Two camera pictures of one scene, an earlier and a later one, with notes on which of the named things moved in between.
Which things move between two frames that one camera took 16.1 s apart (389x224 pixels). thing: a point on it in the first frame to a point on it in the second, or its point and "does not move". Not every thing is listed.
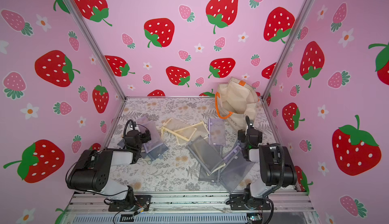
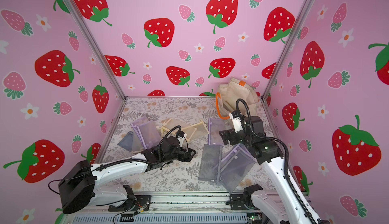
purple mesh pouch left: x=155 y=148 does not move
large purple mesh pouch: x=236 y=167 does not move
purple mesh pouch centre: x=216 y=131 does not move
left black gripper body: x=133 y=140 to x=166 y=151
